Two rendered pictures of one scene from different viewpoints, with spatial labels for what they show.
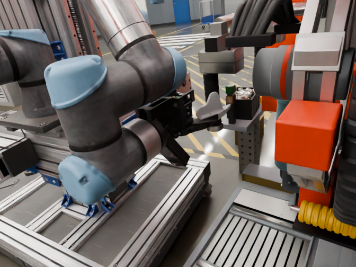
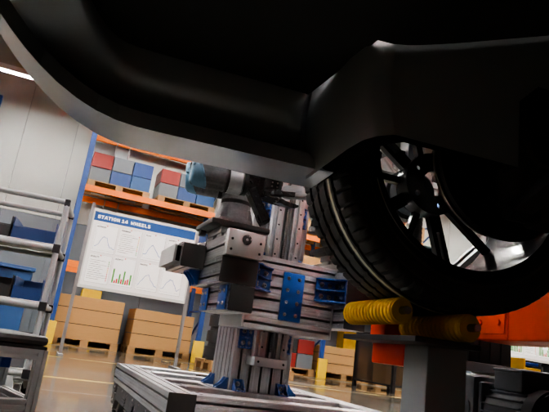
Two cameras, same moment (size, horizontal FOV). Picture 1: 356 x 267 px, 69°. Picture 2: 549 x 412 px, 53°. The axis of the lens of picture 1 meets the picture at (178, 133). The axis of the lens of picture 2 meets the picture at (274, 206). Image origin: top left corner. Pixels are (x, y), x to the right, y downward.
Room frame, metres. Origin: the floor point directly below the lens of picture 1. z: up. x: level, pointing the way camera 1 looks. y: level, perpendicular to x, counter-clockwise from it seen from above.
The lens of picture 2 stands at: (-0.78, -0.93, 0.39)
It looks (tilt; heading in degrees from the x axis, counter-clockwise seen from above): 15 degrees up; 36
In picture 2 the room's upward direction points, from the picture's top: 8 degrees clockwise
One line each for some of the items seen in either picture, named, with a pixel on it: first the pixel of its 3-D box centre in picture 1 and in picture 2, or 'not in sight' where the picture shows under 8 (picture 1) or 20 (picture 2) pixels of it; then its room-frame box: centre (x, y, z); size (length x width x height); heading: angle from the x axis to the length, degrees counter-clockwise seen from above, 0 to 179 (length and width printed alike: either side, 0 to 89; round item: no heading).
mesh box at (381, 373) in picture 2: not in sight; (392, 363); (8.85, 2.99, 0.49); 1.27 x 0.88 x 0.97; 57
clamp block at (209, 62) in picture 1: (221, 59); not in sight; (0.58, -0.12, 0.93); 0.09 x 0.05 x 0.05; 51
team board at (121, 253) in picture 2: not in sight; (134, 285); (4.11, 4.69, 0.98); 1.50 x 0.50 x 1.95; 147
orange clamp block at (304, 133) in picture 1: (306, 132); not in sight; (0.34, -0.19, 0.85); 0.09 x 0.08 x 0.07; 141
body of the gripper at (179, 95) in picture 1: (166, 118); (261, 185); (0.46, 0.02, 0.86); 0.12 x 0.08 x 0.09; 141
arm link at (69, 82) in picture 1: (95, 97); not in sight; (0.35, 0.10, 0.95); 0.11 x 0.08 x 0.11; 135
